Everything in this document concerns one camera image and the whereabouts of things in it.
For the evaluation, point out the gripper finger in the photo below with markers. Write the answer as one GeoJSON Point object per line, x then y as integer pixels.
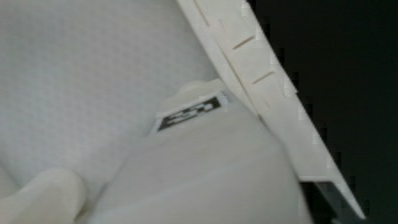
{"type": "Point", "coordinates": [328, 209]}

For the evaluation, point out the white desk leg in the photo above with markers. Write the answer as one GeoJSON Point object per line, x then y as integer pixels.
{"type": "Point", "coordinates": [48, 201]}
{"type": "Point", "coordinates": [206, 175]}

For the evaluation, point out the white desk tabletop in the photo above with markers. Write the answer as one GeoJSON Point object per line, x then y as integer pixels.
{"type": "Point", "coordinates": [97, 55]}

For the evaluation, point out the white U-shaped fence frame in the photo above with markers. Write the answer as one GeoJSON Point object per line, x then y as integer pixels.
{"type": "Point", "coordinates": [254, 76]}

